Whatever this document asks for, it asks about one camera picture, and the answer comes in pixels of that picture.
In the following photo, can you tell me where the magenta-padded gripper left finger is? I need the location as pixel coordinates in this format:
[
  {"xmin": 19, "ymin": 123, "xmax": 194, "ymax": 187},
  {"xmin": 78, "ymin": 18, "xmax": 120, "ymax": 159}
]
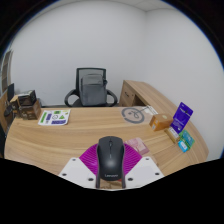
[{"xmin": 58, "ymin": 143, "xmax": 100, "ymax": 188}]

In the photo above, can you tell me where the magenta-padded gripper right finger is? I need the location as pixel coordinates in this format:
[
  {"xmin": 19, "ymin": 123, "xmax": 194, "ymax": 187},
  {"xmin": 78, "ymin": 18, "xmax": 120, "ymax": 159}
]
[{"xmin": 122, "ymin": 143, "xmax": 165, "ymax": 189}]

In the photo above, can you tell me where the black computer mouse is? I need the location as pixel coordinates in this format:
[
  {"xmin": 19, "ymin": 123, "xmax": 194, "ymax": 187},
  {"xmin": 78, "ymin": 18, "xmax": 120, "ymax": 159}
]
[{"xmin": 95, "ymin": 135, "xmax": 126, "ymax": 190}]

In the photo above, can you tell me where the cartoon-printed mouse pad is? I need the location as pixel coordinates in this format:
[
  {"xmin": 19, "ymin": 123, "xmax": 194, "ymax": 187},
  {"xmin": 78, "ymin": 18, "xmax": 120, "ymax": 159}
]
[{"xmin": 124, "ymin": 137, "xmax": 158, "ymax": 165}]

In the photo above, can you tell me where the flat yellow box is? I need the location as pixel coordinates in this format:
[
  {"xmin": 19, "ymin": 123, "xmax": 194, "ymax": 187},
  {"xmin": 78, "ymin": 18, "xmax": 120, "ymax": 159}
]
[{"xmin": 164, "ymin": 126, "xmax": 183, "ymax": 145}]

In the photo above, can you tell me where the orange cardboard box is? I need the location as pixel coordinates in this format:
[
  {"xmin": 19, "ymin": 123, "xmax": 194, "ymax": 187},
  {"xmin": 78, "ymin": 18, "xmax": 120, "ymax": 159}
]
[{"xmin": 148, "ymin": 113, "xmax": 175, "ymax": 132}]

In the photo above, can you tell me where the green and blue packet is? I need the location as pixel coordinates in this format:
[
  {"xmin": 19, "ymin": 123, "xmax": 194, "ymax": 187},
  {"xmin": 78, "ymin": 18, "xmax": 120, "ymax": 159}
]
[{"xmin": 177, "ymin": 129, "xmax": 196, "ymax": 154}]

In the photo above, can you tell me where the round grey printed pad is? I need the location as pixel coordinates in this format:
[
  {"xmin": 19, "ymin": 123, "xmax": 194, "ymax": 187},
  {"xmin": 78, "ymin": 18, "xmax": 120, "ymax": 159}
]
[{"xmin": 120, "ymin": 105, "xmax": 151, "ymax": 125}]

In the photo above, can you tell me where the white sticker sheet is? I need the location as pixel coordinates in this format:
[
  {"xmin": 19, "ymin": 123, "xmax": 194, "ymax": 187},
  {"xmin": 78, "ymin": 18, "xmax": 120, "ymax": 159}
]
[{"xmin": 37, "ymin": 108, "xmax": 72, "ymax": 127}]

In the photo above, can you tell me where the purple card package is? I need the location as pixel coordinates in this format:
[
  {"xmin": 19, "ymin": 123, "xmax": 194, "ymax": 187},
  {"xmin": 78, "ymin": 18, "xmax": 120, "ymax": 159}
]
[{"xmin": 169, "ymin": 101, "xmax": 194, "ymax": 135}]

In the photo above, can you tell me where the black mesh office chair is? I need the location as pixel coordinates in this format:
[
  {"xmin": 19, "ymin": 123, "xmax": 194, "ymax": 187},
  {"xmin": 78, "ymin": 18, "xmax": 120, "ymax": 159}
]
[{"xmin": 63, "ymin": 67, "xmax": 119, "ymax": 108}]

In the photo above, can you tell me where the large open brown carton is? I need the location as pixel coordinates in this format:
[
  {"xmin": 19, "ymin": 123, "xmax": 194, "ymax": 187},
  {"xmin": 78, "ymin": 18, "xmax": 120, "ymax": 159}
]
[{"xmin": 17, "ymin": 89, "xmax": 43, "ymax": 121}]

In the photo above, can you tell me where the grey backpack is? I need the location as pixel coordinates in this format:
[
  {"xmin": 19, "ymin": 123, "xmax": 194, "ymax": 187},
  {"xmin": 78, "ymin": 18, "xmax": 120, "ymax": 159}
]
[{"xmin": 80, "ymin": 73, "xmax": 108, "ymax": 107}]

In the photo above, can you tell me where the small brown carton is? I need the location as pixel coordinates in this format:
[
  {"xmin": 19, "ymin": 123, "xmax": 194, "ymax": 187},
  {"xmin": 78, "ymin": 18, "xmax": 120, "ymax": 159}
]
[{"xmin": 9, "ymin": 94, "xmax": 22, "ymax": 118}]

